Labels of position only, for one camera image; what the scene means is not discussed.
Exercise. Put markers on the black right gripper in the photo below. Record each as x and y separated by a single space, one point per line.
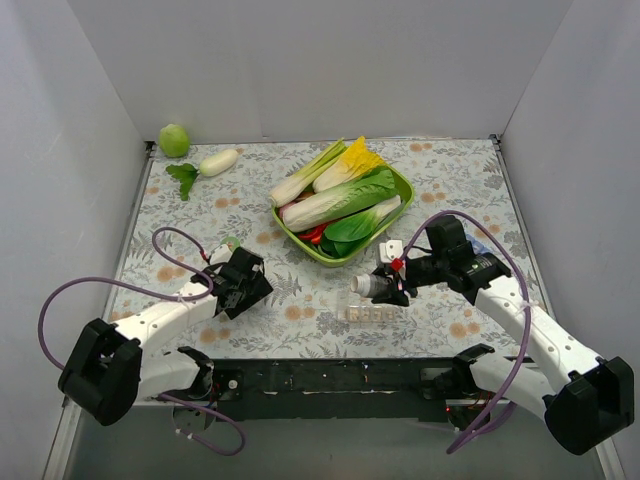
400 289

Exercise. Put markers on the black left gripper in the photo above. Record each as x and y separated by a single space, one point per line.
245 293

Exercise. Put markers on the white pill bottle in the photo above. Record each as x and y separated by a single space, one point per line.
373 286

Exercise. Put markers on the clear weekly pill organizer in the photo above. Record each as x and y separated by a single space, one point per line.
359 311

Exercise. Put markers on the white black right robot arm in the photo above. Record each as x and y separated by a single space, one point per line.
582 397

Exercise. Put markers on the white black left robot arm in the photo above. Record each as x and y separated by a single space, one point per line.
114 365

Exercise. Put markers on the green pill bottle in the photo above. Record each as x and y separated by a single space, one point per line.
231 242

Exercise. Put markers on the red chili pepper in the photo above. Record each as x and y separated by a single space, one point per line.
314 235

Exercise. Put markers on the green bok choy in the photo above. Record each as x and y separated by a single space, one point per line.
362 224

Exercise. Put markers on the green napa cabbage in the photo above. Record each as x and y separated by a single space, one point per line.
341 200

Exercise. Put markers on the blue pill organizer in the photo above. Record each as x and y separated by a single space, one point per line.
478 247

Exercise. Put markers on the floral patterned table mat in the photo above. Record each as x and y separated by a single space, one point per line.
311 312

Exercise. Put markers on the lime green vegetable tray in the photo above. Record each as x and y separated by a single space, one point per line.
335 254

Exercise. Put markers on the green leek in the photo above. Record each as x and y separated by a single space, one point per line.
291 187

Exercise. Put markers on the white radish with leaves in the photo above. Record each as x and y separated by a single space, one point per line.
187 174

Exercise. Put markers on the yellow napa cabbage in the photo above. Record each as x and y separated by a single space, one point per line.
354 162

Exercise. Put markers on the green round cabbage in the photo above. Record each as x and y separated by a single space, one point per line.
174 141

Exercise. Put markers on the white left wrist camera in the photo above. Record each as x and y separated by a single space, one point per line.
220 254

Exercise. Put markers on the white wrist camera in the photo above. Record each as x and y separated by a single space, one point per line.
390 250
220 254

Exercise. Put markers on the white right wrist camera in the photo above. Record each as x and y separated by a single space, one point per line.
390 250

